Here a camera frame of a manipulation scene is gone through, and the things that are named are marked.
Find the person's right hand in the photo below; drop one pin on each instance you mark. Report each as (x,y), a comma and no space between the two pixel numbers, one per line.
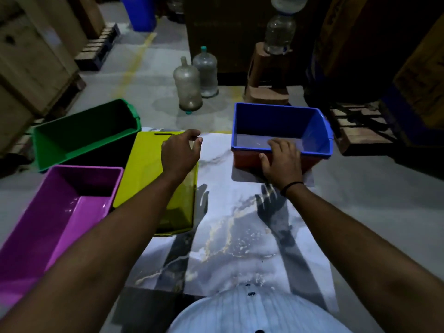
(284,168)

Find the person's left hand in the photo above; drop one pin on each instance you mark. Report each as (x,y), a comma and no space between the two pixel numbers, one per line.
(178,156)

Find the person's right thumb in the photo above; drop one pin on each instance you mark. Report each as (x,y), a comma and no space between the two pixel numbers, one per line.
(265,162)

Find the person's left thumb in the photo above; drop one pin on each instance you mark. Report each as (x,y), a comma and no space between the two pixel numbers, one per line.
(198,144)

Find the blue plastic bin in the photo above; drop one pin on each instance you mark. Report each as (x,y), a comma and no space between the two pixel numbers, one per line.
(277,123)

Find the yellow plastic bin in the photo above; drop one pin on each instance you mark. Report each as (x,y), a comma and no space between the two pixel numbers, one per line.
(145,169)

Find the person's right forearm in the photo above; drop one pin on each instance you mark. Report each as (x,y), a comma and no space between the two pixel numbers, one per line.
(364,267)

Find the person's left forearm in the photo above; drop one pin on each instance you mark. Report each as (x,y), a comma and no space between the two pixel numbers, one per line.
(86,260)

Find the red plastic bin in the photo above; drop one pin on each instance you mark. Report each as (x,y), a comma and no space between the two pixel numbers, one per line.
(246,162)

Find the black wristband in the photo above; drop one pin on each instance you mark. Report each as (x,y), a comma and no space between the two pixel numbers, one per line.
(291,185)

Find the clear water jug capless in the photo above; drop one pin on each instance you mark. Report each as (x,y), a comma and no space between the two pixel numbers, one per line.
(187,84)

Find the clear water jug green cap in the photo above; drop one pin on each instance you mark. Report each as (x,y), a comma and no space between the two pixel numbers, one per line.
(206,71)

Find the brown plastic stool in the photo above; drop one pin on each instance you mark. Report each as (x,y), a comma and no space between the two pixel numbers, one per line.
(265,78)

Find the green plastic bin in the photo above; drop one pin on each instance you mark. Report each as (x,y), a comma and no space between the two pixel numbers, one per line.
(86,128)

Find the inverted clear water jug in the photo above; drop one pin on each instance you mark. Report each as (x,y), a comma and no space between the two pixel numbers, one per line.
(279,32)

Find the blue pallet with wooden blocks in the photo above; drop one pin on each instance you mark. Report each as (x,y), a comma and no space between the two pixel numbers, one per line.
(99,45)

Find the dark wooden crate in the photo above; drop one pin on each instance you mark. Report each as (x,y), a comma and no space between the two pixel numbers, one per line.
(353,48)

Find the blue plastic barrel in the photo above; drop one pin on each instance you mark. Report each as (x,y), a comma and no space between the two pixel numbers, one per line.
(138,12)

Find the light blue striped shirt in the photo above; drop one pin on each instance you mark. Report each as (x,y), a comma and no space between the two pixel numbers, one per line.
(256,312)

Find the clear water jug blue base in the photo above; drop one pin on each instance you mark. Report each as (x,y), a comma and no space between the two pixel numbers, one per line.
(289,2)

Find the purple plastic bin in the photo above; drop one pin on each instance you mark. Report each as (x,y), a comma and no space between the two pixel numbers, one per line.
(52,218)

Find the wooden crate on blue base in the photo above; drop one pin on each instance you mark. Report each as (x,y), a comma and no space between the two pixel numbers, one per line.
(419,86)

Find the large wooden crate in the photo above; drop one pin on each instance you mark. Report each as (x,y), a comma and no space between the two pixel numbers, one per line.
(31,55)

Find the wooden crate on pallet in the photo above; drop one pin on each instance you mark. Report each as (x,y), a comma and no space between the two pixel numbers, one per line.
(10,117)

